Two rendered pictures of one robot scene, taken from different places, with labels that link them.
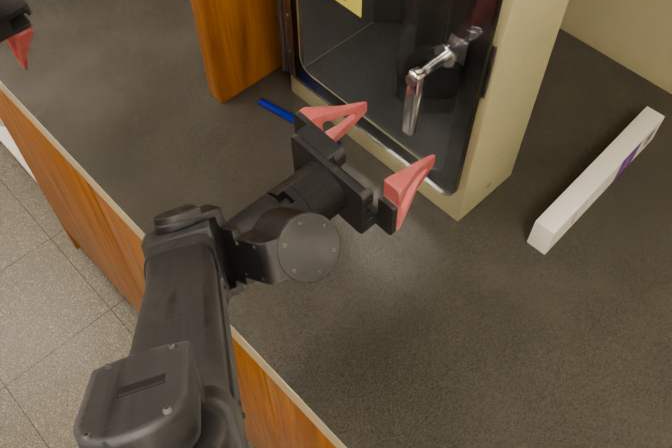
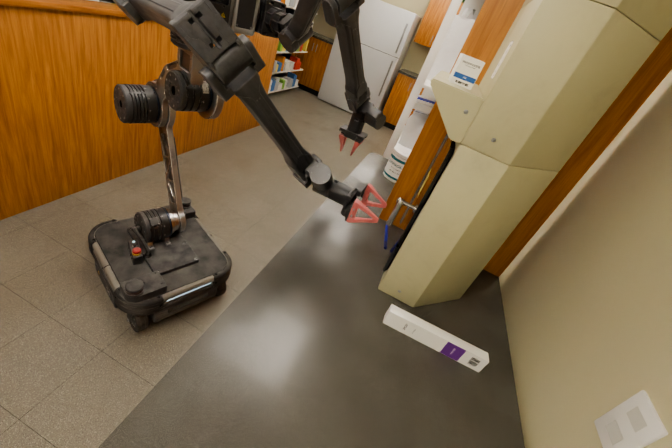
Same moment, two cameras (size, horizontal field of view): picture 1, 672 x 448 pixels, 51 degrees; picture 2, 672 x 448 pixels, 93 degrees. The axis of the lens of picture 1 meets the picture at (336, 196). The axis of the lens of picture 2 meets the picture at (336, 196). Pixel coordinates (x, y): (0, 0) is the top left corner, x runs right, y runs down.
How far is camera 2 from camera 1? 0.61 m
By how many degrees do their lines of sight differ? 46
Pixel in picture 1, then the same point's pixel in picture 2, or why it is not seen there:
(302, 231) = (323, 168)
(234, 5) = (405, 190)
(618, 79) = (500, 354)
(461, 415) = (295, 295)
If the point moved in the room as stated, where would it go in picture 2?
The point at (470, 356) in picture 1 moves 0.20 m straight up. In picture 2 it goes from (321, 296) to (347, 239)
